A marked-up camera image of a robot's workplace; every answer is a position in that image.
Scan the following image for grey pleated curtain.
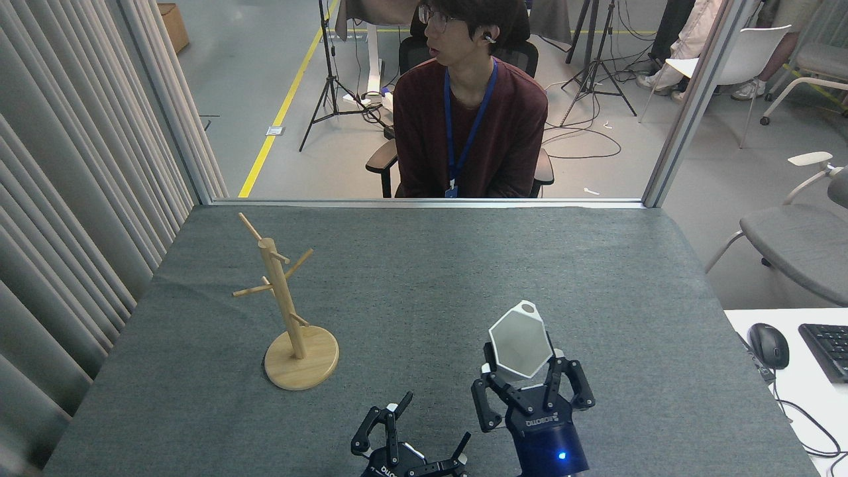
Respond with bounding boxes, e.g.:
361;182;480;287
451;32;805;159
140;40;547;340
0;0;229;477

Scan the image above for black floor cable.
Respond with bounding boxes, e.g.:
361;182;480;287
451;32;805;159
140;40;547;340
542;99;623;160

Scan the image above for black glasses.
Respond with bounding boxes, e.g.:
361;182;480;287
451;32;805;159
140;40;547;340
418;3;458;34

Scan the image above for white desk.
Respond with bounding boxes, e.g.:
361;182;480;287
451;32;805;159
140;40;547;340
723;308;848;477

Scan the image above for grey chair with white frame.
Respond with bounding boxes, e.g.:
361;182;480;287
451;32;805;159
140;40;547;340
760;43;848;127
704;152;848;307

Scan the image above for white plastic chair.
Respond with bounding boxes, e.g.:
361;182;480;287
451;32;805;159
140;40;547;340
639;25;792;148

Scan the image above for silver frame post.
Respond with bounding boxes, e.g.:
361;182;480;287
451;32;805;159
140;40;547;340
116;0;214;206
643;0;756;209

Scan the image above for white standing desk frame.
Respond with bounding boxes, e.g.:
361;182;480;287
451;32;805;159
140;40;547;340
341;23;405;127

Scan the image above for wooden cup rack stand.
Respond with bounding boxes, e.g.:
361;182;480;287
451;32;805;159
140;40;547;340
232;212;340;391

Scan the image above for black mouse cable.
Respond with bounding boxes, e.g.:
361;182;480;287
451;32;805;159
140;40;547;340
772;381;848;464

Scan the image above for background person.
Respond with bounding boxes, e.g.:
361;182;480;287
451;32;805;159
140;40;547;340
732;0;822;101
636;0;729;103

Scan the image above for blue lanyard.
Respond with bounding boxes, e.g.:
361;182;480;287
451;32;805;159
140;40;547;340
444;58;499;199

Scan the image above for black office chair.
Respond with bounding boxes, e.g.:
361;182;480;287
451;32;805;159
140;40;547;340
366;0;555;198

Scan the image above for silver frame rail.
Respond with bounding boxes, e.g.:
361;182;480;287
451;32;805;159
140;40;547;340
199;197;647;210

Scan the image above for black tripod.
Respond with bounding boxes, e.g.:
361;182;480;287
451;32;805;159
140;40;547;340
560;0;637;127
299;0;385;152

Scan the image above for black computer mouse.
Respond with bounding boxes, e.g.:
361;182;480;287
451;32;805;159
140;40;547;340
749;323;790;370

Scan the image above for white hexagonal cup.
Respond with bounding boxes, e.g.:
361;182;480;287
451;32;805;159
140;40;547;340
488;300;554;385

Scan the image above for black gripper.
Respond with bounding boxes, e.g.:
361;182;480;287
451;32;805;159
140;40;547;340
471;356;596;477
351;391;472;477

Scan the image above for black keyboard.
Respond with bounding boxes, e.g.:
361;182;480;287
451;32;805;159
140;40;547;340
798;323;848;385

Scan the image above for cardboard box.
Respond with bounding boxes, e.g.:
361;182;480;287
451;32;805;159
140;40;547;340
154;3;190;56

